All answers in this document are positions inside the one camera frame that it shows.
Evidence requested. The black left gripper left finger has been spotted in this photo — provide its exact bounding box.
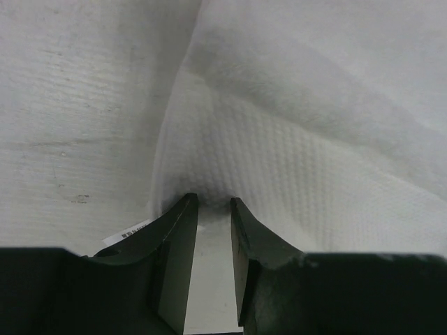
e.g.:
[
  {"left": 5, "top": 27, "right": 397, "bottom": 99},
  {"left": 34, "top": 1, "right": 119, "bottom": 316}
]
[{"left": 1, "top": 193, "right": 198, "bottom": 334}]

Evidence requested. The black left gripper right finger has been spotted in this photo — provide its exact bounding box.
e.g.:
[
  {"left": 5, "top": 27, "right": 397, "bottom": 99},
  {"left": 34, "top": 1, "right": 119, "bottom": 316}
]
[{"left": 230, "top": 198, "right": 446, "bottom": 334}]

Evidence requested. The white towels pile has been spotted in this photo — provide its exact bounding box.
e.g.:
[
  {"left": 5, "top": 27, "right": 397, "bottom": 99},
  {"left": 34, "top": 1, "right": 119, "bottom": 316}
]
[{"left": 103, "top": 0, "right": 447, "bottom": 254}]

